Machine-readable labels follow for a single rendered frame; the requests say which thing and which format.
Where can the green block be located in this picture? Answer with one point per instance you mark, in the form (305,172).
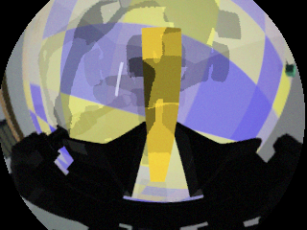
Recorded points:
(290,70)

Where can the yellow bar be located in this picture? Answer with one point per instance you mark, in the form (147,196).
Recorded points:
(161,50)

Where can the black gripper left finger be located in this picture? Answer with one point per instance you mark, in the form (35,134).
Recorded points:
(121,157)

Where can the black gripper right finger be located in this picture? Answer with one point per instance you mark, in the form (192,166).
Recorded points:
(202,158)

